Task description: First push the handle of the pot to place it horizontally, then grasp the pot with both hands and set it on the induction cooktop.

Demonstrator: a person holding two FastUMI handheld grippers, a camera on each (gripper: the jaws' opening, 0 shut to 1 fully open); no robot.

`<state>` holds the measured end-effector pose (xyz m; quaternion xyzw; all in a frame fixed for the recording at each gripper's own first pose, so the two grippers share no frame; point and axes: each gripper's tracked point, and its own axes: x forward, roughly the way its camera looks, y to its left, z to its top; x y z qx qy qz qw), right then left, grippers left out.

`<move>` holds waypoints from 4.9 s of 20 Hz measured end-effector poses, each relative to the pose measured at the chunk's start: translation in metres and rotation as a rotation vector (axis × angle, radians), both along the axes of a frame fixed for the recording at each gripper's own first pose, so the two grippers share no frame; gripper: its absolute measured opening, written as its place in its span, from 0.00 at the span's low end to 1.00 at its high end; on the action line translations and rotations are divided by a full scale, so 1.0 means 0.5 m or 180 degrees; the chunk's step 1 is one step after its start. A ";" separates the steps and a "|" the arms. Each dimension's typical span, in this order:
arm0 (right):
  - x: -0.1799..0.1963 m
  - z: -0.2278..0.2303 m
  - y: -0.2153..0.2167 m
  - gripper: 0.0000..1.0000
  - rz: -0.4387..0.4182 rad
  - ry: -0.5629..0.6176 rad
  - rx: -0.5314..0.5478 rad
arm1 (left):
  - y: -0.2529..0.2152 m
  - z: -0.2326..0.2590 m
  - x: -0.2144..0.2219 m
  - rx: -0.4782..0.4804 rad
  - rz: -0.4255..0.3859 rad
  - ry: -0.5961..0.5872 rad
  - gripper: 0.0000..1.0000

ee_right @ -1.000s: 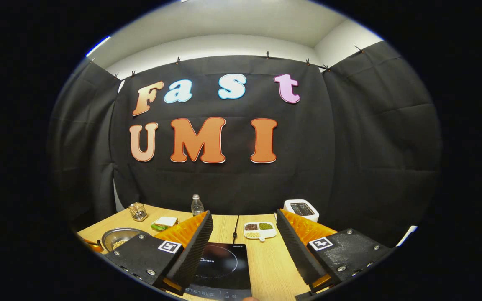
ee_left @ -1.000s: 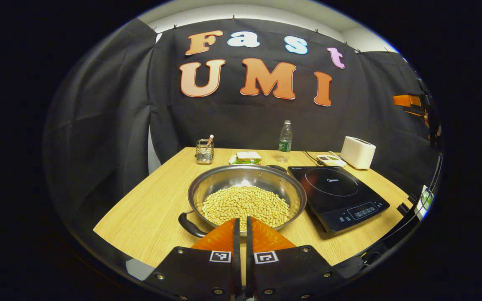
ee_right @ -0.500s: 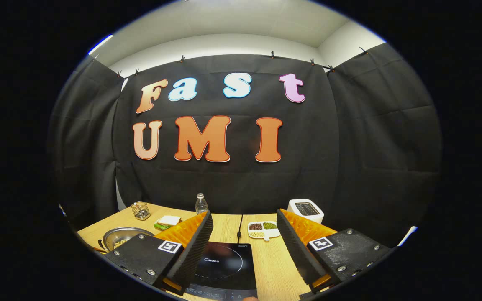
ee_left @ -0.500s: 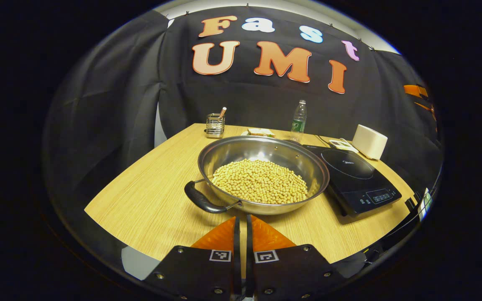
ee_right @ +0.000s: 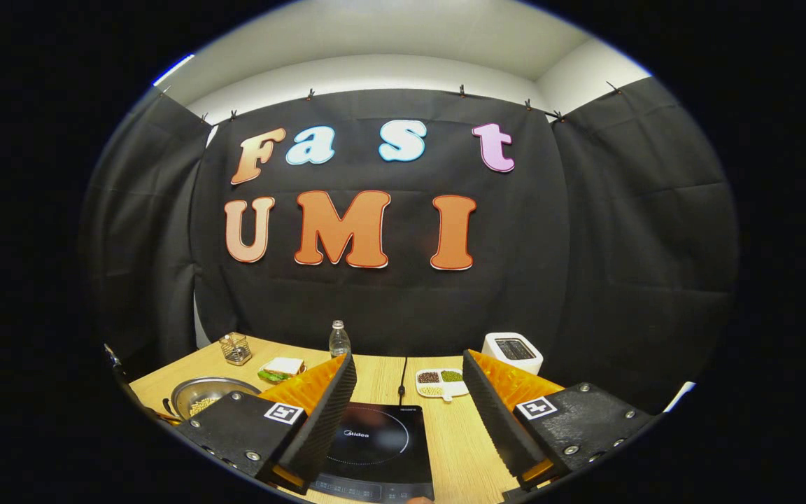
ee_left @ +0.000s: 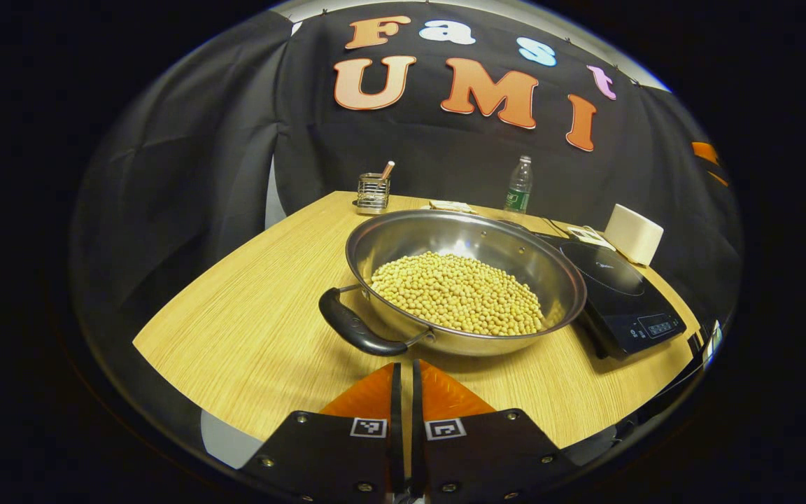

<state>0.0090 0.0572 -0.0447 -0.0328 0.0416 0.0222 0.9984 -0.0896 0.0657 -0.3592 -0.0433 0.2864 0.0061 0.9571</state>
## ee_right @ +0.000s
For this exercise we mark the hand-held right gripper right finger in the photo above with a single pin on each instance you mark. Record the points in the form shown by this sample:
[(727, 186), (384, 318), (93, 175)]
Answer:
[(494, 420)]

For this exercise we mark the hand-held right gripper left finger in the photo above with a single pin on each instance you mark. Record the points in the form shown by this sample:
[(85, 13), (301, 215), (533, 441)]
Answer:
[(326, 427)]

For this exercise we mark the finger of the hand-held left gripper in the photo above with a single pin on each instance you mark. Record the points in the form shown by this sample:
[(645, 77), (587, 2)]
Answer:
[(138, 397)]

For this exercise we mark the black induction cooktop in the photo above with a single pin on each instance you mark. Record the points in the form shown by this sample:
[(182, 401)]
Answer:
[(382, 448)]

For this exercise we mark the white divided dish with beans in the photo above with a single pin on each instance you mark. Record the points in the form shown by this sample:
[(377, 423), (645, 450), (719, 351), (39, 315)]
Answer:
[(453, 389)]

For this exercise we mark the pile of yellow soybeans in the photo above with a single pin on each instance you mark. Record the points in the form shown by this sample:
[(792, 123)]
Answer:
[(201, 406)]

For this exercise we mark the white toaster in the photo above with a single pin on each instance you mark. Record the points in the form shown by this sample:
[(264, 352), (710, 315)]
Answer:
[(525, 362)]

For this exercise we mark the sandwich with lettuce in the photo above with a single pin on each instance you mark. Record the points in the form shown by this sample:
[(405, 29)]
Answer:
[(284, 365)]

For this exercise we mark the clear plastic water bottle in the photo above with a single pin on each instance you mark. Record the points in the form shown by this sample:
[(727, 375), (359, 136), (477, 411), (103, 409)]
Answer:
[(339, 343)]

